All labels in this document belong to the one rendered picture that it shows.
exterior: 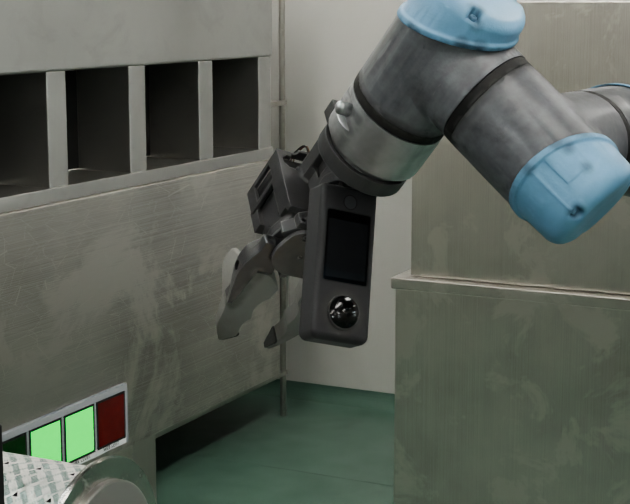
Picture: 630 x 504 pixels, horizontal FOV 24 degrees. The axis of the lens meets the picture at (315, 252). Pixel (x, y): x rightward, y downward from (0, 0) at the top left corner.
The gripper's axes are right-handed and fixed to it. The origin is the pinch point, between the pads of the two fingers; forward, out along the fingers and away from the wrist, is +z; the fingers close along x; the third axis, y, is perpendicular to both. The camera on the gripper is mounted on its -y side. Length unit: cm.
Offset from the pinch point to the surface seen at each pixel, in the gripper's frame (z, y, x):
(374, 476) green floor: 274, 197, -220
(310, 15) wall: 219, 380, -203
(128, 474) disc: 5.0, -11.0, 9.8
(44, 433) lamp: 40.2, 18.4, 1.2
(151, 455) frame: 75, 43, -29
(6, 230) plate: 23.5, 30.0, 10.6
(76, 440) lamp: 43.2, 20.4, -3.7
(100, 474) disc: 3.4, -12.5, 12.8
